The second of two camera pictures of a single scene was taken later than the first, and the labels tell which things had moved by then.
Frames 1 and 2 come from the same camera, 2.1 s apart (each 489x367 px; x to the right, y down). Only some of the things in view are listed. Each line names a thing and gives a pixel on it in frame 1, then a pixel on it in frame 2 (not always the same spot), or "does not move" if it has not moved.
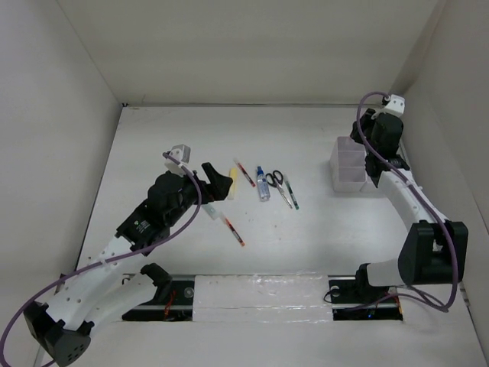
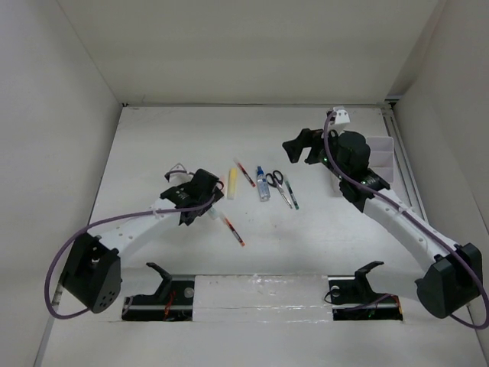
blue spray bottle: [263, 185] does not move
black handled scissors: [276, 179] does not move
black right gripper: [367, 118] to [306, 138]
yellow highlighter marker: [232, 173] does not move
